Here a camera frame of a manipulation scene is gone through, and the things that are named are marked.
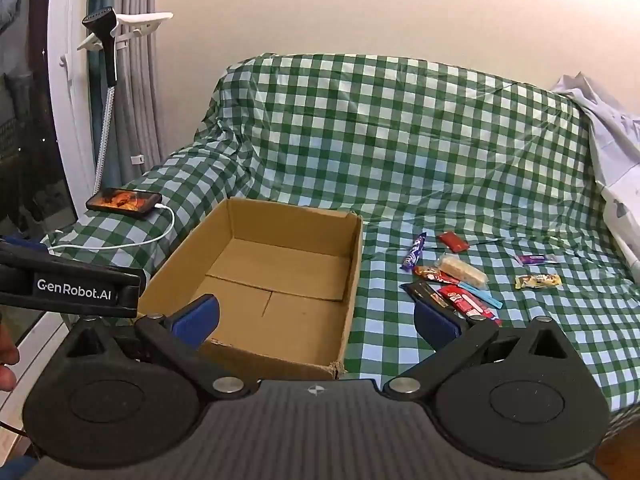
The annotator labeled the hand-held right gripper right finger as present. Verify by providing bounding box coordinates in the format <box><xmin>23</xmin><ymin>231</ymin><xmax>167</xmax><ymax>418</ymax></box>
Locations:
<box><xmin>382</xmin><ymin>302</ymin><xmax>578</xmax><ymax>401</ymax></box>

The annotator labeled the person's left hand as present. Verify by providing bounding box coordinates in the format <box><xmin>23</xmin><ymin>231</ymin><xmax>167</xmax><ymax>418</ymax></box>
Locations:
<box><xmin>0</xmin><ymin>322</ymin><xmax>21</xmax><ymax>392</ymax></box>

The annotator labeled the black garment steamer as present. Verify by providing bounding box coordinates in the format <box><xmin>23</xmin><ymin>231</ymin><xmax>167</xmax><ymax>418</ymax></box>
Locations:
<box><xmin>81</xmin><ymin>9</ymin><xmax>121</xmax><ymax>196</ymax></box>

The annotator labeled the purple snack bar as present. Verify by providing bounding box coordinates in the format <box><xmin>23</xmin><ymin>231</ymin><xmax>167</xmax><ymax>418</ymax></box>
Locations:
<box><xmin>402</xmin><ymin>231</ymin><xmax>427</xmax><ymax>273</ymax></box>

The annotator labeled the blue stick packet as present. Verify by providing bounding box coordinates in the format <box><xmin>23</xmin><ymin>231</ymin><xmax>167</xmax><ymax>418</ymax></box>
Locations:
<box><xmin>457</xmin><ymin>281</ymin><xmax>503</xmax><ymax>309</ymax></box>

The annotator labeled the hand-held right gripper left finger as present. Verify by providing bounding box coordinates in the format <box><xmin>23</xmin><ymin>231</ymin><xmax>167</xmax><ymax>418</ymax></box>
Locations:
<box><xmin>62</xmin><ymin>294</ymin><xmax>258</xmax><ymax>401</ymax></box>

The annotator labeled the white printed cloth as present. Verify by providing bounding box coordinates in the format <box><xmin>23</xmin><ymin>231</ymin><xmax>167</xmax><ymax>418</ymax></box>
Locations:
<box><xmin>550</xmin><ymin>74</ymin><xmax>640</xmax><ymax>281</ymax></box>

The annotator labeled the red chocolate packet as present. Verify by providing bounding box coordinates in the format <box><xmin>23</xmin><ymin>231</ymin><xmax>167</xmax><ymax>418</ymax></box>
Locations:
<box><xmin>437</xmin><ymin>284</ymin><xmax>502</xmax><ymax>327</ymax></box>

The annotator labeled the brown cardboard box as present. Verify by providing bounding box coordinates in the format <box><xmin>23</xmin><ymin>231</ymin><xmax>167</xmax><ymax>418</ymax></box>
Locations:
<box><xmin>137</xmin><ymin>197</ymin><xmax>364</xmax><ymax>380</ymax></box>

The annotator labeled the orange and red snack packet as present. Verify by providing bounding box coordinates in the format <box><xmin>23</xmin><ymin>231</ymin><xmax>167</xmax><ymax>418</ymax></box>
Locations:
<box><xmin>413</xmin><ymin>265</ymin><xmax>460</xmax><ymax>285</ymax></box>

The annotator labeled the small purple snack packet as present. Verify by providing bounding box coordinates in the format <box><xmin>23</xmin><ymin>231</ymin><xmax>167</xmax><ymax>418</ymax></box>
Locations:
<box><xmin>515</xmin><ymin>253</ymin><xmax>560</xmax><ymax>267</ymax></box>

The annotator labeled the black steamer head on stand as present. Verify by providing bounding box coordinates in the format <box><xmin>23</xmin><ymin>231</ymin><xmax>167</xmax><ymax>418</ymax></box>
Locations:
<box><xmin>87</xmin><ymin>0</ymin><xmax>166</xmax><ymax>191</ymax></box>

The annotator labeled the yellow snack packet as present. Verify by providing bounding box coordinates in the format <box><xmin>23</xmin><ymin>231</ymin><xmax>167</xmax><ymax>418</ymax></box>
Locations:
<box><xmin>515</xmin><ymin>274</ymin><xmax>562</xmax><ymax>291</ymax></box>

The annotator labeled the green checked cloth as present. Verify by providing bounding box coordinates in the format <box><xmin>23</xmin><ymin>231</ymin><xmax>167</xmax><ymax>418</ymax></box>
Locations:
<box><xmin>47</xmin><ymin>52</ymin><xmax>640</xmax><ymax>441</ymax></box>

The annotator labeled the black chocolate bar packet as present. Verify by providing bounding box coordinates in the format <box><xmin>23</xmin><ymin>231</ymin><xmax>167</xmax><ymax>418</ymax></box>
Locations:
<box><xmin>400</xmin><ymin>281</ymin><xmax>453</xmax><ymax>317</ymax></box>

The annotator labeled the black smartphone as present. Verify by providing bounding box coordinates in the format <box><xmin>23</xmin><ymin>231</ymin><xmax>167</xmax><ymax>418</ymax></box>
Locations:
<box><xmin>86</xmin><ymin>187</ymin><xmax>163</xmax><ymax>220</ymax></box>

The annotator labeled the white wall hanger rack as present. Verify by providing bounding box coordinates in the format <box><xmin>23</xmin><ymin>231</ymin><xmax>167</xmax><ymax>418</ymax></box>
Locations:
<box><xmin>60</xmin><ymin>11</ymin><xmax>174</xmax><ymax>68</ymax></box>

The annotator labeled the white window frame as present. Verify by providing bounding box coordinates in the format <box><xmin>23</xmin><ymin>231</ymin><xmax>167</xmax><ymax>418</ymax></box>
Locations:
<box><xmin>47</xmin><ymin>0</ymin><xmax>101</xmax><ymax>226</ymax></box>

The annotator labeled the beige wafer packet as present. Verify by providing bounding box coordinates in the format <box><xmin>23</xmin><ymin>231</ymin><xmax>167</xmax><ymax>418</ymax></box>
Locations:
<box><xmin>437</xmin><ymin>253</ymin><xmax>488</xmax><ymax>290</ymax></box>

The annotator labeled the white charging cable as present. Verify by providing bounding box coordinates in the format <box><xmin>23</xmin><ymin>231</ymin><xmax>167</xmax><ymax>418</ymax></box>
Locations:
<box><xmin>47</xmin><ymin>203</ymin><xmax>176</xmax><ymax>254</ymax></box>

